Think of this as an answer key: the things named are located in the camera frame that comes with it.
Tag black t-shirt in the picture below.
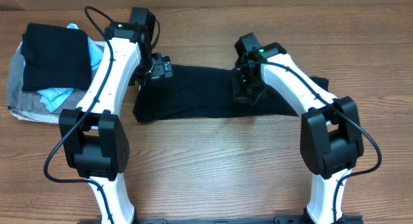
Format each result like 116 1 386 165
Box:
132 64 330 123

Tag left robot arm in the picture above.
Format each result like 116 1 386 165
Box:
57 7 173 223

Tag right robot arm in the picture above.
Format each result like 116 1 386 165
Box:
232 33 364 223

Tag folded black garment on pile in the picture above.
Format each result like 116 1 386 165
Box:
20 22 93 92

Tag folded light blue garment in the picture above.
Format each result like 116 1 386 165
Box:
23 23 106 113

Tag folded white mesh garment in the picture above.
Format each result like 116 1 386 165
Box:
10 110 59 124

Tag folded grey trousers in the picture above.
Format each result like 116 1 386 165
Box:
6 50 86 115

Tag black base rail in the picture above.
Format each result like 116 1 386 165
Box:
77 214 365 224

